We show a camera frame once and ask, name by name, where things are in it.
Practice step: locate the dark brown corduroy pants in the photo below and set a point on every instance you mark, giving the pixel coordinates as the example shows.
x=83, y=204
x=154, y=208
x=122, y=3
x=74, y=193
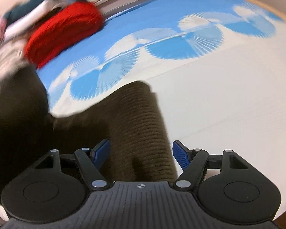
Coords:
x=129, y=118

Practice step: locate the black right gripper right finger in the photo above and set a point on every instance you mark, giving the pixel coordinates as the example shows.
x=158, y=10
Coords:
x=205, y=172

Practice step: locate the red folded blanket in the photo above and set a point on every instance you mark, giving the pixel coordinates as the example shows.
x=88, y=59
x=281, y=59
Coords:
x=71, y=25

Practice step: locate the blue and white bed sheet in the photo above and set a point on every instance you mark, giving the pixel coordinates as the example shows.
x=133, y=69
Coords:
x=217, y=67

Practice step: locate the white folded quilt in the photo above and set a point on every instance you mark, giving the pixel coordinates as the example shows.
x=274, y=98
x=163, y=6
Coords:
x=12, y=41

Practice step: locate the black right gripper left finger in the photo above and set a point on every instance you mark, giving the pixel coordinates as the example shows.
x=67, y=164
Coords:
x=88, y=161

